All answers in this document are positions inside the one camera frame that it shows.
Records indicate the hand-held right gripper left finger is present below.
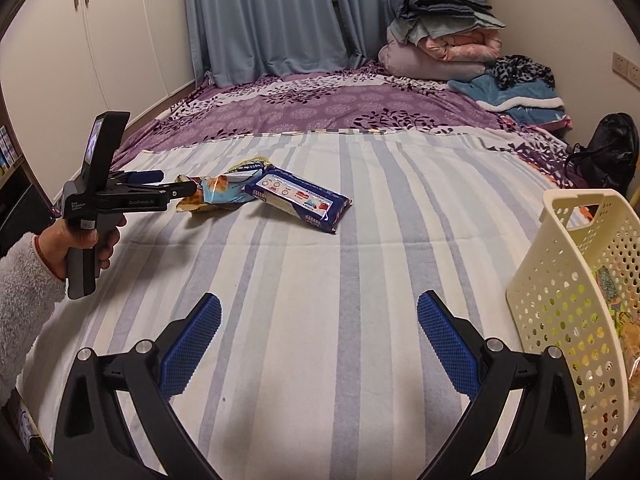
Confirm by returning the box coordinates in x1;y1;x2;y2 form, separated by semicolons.
52;292;223;480

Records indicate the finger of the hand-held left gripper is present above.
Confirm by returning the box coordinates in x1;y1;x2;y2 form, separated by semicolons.
124;181;199;211
121;169;165;186

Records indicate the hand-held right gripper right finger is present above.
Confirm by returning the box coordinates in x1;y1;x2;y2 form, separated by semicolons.
416;290;586;480

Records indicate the orange brown snack packet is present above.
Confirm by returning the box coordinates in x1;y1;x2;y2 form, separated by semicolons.
175;175;208;214

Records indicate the cream perforated plastic basket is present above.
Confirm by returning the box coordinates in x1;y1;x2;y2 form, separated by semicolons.
506;189;640;480

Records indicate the large green seaweed packet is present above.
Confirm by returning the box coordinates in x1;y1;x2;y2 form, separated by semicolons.
592;262;640;356

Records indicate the person's left forearm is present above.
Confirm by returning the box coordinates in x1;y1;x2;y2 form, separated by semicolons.
0;234;68;406

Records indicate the person's left hand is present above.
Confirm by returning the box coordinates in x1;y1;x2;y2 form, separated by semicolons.
34;217;122;281

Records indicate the blue white snack packet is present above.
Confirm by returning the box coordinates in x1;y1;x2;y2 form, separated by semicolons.
200;172;261;205

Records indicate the small gold snack packet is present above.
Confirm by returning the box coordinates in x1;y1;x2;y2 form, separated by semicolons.
227;157;273;181

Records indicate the striped white grey blanket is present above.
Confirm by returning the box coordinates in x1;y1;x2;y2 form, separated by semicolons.
15;130;601;480

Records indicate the blue wet wipes packet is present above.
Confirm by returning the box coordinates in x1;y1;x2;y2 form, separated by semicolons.
245;166;352;234

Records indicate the white wardrobe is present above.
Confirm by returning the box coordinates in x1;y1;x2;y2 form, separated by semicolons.
0;0;197;201

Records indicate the purple floral bedsheet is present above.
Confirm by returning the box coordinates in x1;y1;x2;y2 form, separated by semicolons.
112;57;591;192

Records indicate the black backpack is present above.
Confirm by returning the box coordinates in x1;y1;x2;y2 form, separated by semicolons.
565;112;640;199

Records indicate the blue fleece blanket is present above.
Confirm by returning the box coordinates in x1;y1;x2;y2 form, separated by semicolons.
446;75;567;127

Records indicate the leopard print cloth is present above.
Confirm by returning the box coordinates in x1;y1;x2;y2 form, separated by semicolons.
485;55;557;92

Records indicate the lilac folded quilt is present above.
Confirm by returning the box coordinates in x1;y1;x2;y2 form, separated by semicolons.
378;42;494;79

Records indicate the pink folded quilt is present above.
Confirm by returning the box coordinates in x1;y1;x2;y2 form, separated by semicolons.
417;30;503;64

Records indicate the pale green folded blanket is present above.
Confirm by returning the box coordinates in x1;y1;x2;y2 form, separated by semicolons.
389;16;507;45

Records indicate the dark grey folded blanket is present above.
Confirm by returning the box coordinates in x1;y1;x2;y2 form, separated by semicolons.
392;0;507;27

